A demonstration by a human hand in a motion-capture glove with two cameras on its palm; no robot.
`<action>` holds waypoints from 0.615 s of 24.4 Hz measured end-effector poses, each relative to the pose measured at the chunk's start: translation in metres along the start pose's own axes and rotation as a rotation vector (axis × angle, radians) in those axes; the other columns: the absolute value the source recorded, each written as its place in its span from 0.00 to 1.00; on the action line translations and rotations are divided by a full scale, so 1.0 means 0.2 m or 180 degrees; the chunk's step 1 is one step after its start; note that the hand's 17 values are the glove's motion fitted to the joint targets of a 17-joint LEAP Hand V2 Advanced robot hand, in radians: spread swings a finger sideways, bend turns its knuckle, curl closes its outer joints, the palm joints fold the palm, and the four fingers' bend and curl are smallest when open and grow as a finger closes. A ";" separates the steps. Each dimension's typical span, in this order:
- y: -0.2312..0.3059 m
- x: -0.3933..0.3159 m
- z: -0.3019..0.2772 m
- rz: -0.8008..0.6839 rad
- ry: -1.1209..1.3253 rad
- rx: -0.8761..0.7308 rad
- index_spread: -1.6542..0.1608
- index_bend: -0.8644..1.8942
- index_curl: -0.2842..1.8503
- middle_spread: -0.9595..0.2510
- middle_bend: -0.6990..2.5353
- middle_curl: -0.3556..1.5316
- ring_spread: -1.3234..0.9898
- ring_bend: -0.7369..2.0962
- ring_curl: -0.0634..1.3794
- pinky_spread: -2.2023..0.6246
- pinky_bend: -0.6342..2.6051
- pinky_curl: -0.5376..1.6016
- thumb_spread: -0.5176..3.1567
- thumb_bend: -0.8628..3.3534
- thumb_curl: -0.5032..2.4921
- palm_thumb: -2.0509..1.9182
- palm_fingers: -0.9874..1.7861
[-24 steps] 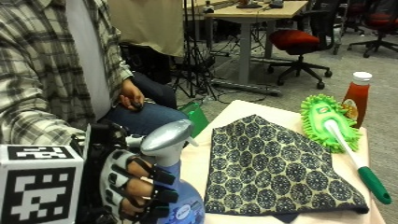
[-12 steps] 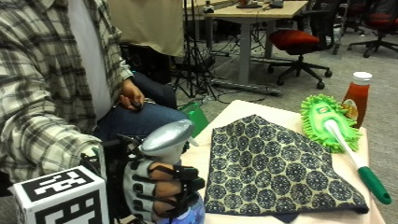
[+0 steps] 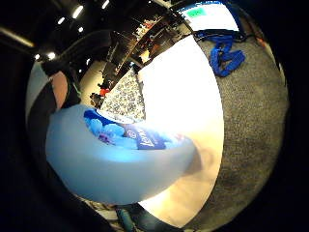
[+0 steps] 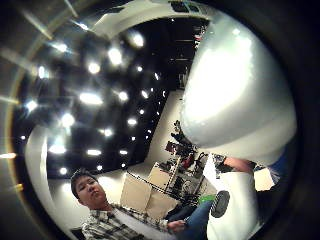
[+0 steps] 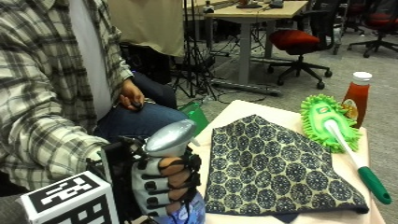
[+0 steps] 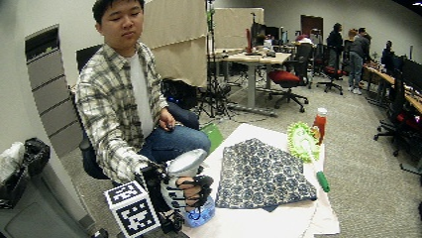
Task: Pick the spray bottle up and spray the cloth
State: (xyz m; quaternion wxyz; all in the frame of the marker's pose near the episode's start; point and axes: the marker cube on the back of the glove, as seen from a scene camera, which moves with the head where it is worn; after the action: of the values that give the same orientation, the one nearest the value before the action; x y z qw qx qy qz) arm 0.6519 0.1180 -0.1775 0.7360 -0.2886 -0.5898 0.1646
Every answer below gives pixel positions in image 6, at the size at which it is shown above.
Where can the white-capped blue canister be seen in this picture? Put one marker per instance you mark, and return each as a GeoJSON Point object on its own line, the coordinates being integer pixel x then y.
{"type": "Point", "coordinates": [187, 162]}

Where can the black backpack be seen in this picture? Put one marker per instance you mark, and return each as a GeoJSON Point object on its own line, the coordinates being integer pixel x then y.
{"type": "Point", "coordinates": [180, 94]}

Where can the green folder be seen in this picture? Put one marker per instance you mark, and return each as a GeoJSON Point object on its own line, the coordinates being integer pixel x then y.
{"type": "Point", "coordinates": [215, 135]}

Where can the the person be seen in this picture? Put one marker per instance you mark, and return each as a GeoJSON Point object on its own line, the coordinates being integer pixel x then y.
{"type": "Point", "coordinates": [114, 99]}

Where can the blue patterned cloth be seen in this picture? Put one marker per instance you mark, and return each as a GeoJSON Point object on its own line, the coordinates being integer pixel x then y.
{"type": "Point", "coordinates": [261, 172]}

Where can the white marker cube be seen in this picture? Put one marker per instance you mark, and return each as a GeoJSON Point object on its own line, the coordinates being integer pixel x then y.
{"type": "Point", "coordinates": [132, 208]}

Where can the black tripod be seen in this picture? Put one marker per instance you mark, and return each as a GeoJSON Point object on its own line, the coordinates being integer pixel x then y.
{"type": "Point", "coordinates": [213, 82]}

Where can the white paper table cover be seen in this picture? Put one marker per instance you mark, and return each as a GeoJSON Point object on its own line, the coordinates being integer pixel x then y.
{"type": "Point", "coordinates": [264, 224]}

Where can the large beige partition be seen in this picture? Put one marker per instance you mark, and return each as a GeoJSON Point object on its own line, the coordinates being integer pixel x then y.
{"type": "Point", "coordinates": [176, 36]}

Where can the green duster brush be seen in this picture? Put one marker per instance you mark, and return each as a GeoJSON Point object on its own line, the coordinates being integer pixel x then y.
{"type": "Point", "coordinates": [303, 142]}

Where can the wooden desk with grey legs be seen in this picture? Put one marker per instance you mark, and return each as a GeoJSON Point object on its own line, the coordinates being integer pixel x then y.
{"type": "Point", "coordinates": [255, 59]}

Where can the grey drawer cabinet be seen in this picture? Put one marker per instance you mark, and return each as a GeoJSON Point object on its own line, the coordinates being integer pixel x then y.
{"type": "Point", "coordinates": [52, 92]}

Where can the black plastic bag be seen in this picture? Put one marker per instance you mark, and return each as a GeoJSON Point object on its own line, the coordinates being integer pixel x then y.
{"type": "Point", "coordinates": [36, 153]}

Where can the small beige partition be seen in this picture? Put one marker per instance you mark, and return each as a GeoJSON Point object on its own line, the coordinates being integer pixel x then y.
{"type": "Point", "coordinates": [231, 28]}

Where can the orange bottle with white cap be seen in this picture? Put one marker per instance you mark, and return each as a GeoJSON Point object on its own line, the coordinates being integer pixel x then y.
{"type": "Point", "coordinates": [320, 124]}

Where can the black desk monitor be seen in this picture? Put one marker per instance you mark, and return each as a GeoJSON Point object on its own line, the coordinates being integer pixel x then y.
{"type": "Point", "coordinates": [257, 33]}

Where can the white plastic bag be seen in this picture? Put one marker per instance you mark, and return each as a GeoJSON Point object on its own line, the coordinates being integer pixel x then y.
{"type": "Point", "coordinates": [10, 160]}

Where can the brown door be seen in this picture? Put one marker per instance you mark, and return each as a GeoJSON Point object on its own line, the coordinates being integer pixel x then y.
{"type": "Point", "coordinates": [311, 23]}

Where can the black and red office chair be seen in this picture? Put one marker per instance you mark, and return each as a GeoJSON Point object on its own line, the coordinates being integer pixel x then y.
{"type": "Point", "coordinates": [400, 112]}

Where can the long wooden desk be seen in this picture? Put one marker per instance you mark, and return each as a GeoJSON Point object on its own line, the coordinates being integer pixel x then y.
{"type": "Point", "coordinates": [386, 77]}

